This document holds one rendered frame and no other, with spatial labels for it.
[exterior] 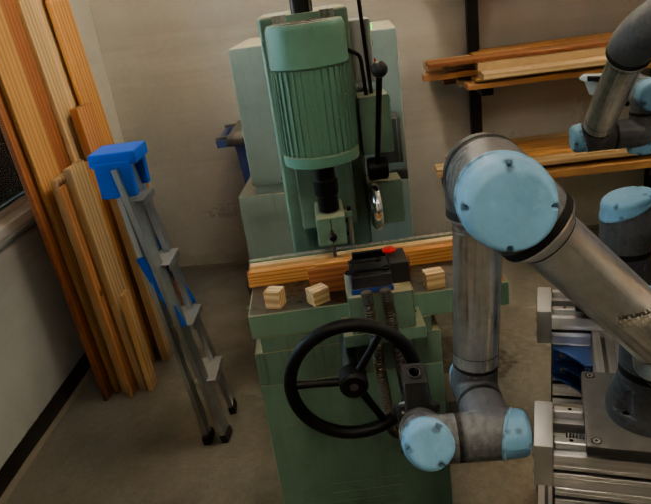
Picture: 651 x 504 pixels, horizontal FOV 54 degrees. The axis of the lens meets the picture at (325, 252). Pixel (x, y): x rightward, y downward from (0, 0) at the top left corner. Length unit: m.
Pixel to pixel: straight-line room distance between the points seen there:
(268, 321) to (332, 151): 0.41
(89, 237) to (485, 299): 2.03
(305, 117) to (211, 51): 2.48
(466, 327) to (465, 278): 0.09
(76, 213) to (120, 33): 1.50
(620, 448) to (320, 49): 0.93
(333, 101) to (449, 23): 2.43
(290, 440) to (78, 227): 1.46
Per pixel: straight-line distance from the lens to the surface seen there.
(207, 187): 4.04
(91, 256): 2.83
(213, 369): 2.57
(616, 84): 1.62
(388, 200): 1.72
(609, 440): 1.21
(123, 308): 2.87
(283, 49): 1.41
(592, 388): 1.32
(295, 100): 1.41
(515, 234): 0.82
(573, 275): 0.89
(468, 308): 1.04
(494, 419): 1.03
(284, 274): 1.61
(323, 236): 1.53
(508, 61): 3.41
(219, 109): 3.91
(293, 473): 1.74
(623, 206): 1.58
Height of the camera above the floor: 1.57
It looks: 22 degrees down
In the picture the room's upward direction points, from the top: 8 degrees counter-clockwise
